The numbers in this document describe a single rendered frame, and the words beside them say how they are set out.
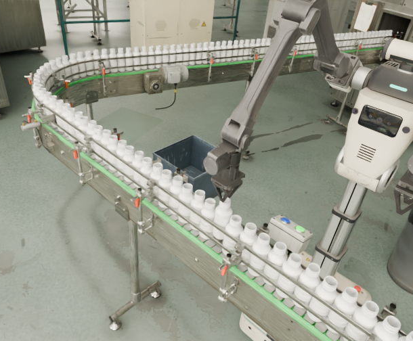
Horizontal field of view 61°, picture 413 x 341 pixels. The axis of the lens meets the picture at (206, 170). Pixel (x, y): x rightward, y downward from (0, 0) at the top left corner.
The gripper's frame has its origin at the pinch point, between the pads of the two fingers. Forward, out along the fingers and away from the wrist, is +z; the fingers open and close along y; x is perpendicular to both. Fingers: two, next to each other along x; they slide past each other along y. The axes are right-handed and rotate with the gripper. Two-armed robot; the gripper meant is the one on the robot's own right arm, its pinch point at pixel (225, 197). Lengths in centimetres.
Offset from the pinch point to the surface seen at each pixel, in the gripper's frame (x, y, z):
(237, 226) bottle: 7.7, 1.4, 6.9
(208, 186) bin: -38, -38, 37
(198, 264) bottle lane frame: -4.1, 5.8, 33.4
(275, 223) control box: 14.4, -12.7, 10.1
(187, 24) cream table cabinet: -324, -308, 47
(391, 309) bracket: 57, -9, 11
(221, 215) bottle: 1.1, 2.7, 5.8
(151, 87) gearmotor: -144, -89, 31
